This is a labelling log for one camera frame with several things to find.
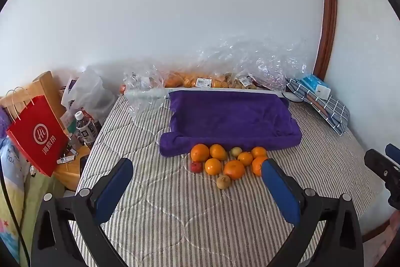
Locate large crumpled clear plastic bag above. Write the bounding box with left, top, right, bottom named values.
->
left=195, top=34, right=308, bottom=89

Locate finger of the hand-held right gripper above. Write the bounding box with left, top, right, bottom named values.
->
left=364, top=148, right=400, bottom=209
left=385, top=143, right=400, bottom=164

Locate blue white tissue pack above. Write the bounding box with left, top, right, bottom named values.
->
left=301, top=74, right=332, bottom=100

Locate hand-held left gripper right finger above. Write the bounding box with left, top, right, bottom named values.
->
left=262, top=158, right=365, bottom=267

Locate small brown fruit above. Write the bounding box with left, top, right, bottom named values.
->
left=217, top=175, right=232, bottom=190

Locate grey checked cloth bag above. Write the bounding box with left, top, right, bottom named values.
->
left=285, top=78, right=351, bottom=137

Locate white plastic bag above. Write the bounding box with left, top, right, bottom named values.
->
left=61, top=66, right=116, bottom=125

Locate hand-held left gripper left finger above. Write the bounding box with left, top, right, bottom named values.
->
left=31, top=157, right=134, bottom=267

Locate purple towel covered tray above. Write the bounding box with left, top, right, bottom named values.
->
left=159, top=90, right=303, bottom=158

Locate thin black cable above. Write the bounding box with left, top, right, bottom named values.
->
left=0, top=173, right=29, bottom=267

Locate drink bottle white cap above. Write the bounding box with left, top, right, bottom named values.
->
left=75, top=111, right=98, bottom=145

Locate brown wooden door frame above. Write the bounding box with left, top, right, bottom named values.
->
left=312, top=0, right=339, bottom=80

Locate clear bag of oranges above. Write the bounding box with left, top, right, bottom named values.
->
left=164, top=71, right=233, bottom=89

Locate small clear plastic bag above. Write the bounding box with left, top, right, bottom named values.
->
left=123, top=65, right=166, bottom=122

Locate red paper bag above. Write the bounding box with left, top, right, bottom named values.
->
left=5, top=87, right=70, bottom=177

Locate large orange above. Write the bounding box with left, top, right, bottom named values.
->
left=223, top=160, right=246, bottom=180

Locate clear bag of longans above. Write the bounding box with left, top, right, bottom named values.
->
left=229, top=73, right=261, bottom=90

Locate small orange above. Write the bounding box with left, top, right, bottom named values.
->
left=237, top=152, right=254, bottom=167
left=251, top=146, right=268, bottom=159
left=190, top=144, right=211, bottom=162
left=209, top=144, right=228, bottom=161
left=251, top=156, right=269, bottom=177
left=204, top=158, right=222, bottom=175

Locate wooden nightstand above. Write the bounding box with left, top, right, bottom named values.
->
left=51, top=142, right=93, bottom=192

